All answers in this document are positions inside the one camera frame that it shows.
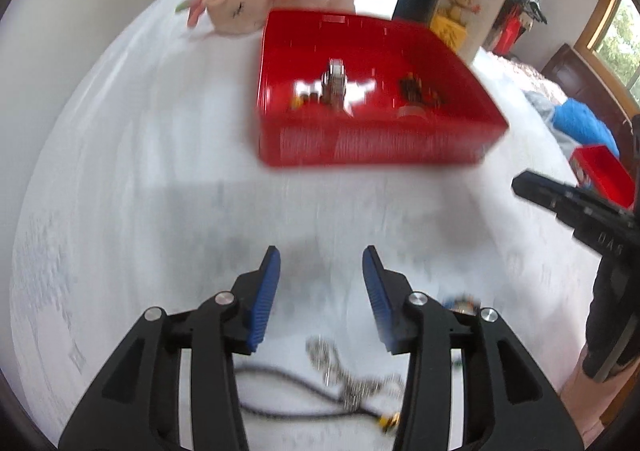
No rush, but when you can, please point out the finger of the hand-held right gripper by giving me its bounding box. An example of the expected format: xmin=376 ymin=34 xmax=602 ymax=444
xmin=511 ymin=170 xmax=633 ymax=232
xmin=632 ymin=115 xmax=640 ymax=212

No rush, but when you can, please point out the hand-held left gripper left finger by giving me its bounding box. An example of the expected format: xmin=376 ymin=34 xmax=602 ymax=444
xmin=59 ymin=245 xmax=282 ymax=451

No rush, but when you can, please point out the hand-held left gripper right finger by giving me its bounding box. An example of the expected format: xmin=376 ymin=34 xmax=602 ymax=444
xmin=362 ymin=245 xmax=586 ymax=451

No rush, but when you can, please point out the red tin box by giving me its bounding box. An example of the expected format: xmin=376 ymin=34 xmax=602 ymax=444
xmin=256 ymin=9 xmax=511 ymax=169

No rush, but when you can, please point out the black bead necklace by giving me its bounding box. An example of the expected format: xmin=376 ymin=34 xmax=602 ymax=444
xmin=397 ymin=73 xmax=446 ymax=106

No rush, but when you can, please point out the brown wooden bead bracelet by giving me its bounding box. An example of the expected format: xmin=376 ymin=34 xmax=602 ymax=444
xmin=292 ymin=91 xmax=326 ymax=112

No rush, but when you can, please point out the silver metal wristwatch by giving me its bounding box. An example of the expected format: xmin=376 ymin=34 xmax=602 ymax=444
xmin=320 ymin=58 xmax=348 ymax=114

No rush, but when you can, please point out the person's right forearm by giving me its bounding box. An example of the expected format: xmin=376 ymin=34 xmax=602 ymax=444
xmin=559 ymin=346 xmax=631 ymax=437

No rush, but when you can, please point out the small red cartoon tin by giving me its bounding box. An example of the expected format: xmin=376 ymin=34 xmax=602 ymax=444
xmin=570 ymin=145 xmax=636 ymax=209

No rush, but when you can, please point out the blue towel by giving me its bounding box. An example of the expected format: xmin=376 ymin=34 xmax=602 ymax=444
xmin=550 ymin=98 xmax=621 ymax=156

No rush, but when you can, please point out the dark wooden headboard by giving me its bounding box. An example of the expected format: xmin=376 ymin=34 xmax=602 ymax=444
xmin=541 ymin=43 xmax=640 ymax=166

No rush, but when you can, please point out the wooden framed side window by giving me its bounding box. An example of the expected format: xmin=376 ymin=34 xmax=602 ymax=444
xmin=575 ymin=0 xmax=640 ymax=106

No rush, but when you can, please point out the pink patterned blanket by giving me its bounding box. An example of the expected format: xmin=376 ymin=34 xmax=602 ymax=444
xmin=492 ymin=53 xmax=561 ymax=96

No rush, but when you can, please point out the cartoon mouse greeting card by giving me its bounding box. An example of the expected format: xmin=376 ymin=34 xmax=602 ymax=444
xmin=429 ymin=0 xmax=510 ymax=64

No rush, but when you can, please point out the silver ball chain necklace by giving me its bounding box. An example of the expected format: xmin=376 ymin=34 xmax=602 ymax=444
xmin=305 ymin=337 xmax=406 ymax=412

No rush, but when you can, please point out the multicoloured bead bracelet gold pendant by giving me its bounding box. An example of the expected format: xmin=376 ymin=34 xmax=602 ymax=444
xmin=442 ymin=296 xmax=483 ymax=317

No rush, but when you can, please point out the black braided cord gold charm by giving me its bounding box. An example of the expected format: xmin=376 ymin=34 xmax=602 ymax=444
xmin=234 ymin=366 xmax=401 ymax=434

